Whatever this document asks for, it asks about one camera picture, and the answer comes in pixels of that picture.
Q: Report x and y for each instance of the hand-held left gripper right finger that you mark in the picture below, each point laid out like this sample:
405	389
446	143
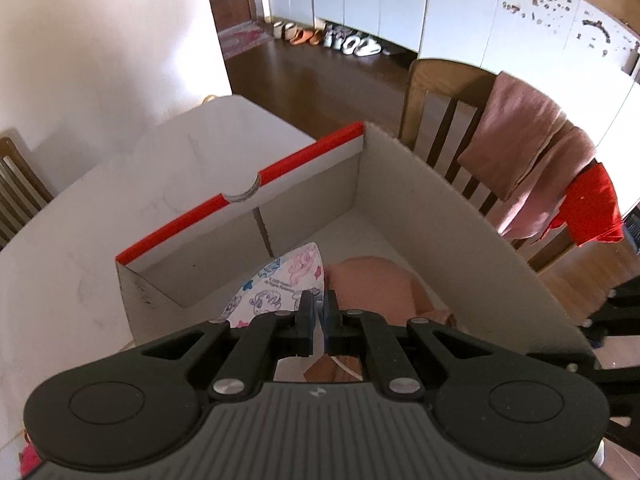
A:
329	327

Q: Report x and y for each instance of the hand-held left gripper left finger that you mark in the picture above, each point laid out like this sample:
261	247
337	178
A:
309	330

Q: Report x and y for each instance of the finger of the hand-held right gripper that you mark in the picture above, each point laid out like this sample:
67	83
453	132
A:
615	345
625	296

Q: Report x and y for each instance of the white cartoon printed pouch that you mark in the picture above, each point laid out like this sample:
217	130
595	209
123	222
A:
280	280

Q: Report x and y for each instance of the pink fleece hat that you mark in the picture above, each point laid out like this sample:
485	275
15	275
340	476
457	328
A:
380	285

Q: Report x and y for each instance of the cardboard box with red rim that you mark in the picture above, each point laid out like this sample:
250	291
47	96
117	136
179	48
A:
450	220

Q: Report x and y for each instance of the red cloth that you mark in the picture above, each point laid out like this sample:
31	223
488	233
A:
590	205

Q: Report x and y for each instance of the pink fringed scarf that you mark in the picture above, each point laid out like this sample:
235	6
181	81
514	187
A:
525	145

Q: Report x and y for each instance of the wooden chair with black seat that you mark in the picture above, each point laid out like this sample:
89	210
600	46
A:
440	105

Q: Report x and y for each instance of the row of shoes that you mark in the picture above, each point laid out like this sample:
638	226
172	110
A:
345	41

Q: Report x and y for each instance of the red patterned rug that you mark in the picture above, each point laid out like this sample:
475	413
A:
245	39

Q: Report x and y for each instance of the light wooden chair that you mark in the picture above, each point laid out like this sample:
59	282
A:
20	195

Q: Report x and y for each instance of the white tall cabinet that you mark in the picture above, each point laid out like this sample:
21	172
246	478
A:
450	5

